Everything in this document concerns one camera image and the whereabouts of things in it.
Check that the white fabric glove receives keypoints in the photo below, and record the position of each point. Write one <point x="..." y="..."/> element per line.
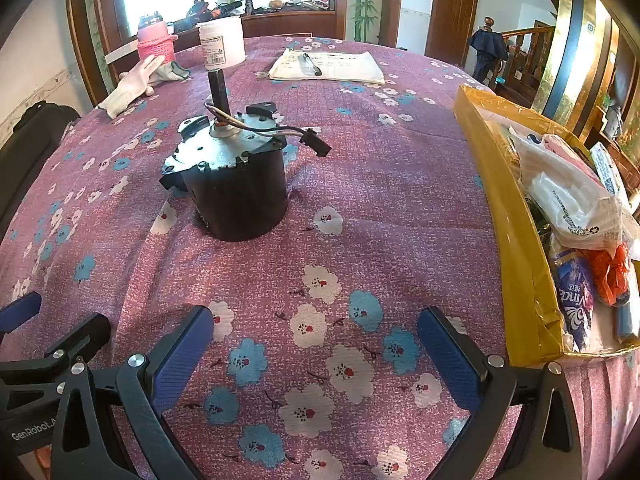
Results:
<point x="127" y="90"/>

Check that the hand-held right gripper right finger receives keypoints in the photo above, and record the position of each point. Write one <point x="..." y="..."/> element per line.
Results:
<point x="445" y="360"/>

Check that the white printed plastic bag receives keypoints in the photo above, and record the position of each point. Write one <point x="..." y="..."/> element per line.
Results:
<point x="575" y="210"/>

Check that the dark blue hanging jacket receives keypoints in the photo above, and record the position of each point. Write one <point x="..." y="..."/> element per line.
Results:
<point x="487" y="45"/>

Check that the purple floral tablecloth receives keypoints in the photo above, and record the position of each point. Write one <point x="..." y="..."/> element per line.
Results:
<point x="375" y="210"/>

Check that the wooden stair railing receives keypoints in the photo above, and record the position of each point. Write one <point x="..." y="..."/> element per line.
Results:
<point x="525" y="35"/>

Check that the bamboo-painted pillar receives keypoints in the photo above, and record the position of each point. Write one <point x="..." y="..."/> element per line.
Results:
<point x="362" y="5"/>

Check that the black pen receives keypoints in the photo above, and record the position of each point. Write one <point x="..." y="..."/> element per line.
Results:
<point x="310" y="63"/>

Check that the orange mesh bag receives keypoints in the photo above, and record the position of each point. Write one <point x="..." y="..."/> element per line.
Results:
<point x="607" y="270"/>

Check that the paper document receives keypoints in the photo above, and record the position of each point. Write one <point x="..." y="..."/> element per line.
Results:
<point x="345" y="67"/>

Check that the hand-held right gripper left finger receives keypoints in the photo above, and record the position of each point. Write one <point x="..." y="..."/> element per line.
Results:
<point x="180" y="355"/>

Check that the gold mirrored pillar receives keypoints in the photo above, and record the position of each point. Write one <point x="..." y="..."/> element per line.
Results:
<point x="560" y="35"/>

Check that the wooden counter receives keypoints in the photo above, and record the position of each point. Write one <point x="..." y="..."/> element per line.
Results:
<point x="290" y="25"/>

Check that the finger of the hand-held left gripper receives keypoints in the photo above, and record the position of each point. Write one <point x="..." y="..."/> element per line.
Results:
<point x="20" y="312"/>
<point x="82" y="335"/>

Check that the grey fabric glove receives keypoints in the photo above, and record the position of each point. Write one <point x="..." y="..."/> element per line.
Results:
<point x="172" y="72"/>

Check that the black electric motor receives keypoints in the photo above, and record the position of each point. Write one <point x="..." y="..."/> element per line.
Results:
<point x="235" y="195"/>

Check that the brown wooden door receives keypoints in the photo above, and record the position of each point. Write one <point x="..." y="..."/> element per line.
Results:
<point x="450" y="15"/>

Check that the white plastic jar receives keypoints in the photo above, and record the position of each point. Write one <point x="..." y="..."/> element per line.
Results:
<point x="222" y="42"/>

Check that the pink knit-covered bottle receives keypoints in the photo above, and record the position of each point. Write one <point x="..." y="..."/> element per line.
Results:
<point x="155" y="42"/>

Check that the pink pack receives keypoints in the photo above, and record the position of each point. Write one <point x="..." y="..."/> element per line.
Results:
<point x="565" y="152"/>

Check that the yellow cardboard box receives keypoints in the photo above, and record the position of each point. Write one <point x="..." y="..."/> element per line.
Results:
<point x="505" y="220"/>

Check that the green and white pack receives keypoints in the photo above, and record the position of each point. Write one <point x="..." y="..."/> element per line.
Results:
<point x="605" y="167"/>

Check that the blue tissue pack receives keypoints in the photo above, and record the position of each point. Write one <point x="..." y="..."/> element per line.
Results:
<point x="572" y="300"/>

